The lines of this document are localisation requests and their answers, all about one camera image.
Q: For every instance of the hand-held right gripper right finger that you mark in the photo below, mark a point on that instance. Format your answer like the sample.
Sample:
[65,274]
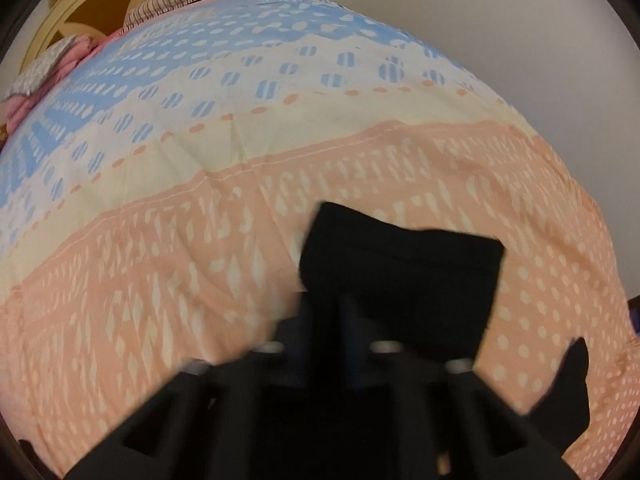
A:
[357,347]

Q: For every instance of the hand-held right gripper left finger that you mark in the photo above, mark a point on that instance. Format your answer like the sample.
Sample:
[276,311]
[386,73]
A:
[295,345]

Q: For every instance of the black pants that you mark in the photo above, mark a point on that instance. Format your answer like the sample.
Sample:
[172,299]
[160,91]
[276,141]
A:
[405,270]

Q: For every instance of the peach and blue patterned bedspread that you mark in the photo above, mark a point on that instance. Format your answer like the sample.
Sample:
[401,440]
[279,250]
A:
[320,170]

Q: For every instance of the pink folded blanket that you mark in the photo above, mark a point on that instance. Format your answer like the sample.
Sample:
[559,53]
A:
[35,102]

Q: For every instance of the grey floral pillow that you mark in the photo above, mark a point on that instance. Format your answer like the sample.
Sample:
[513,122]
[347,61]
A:
[45,62]

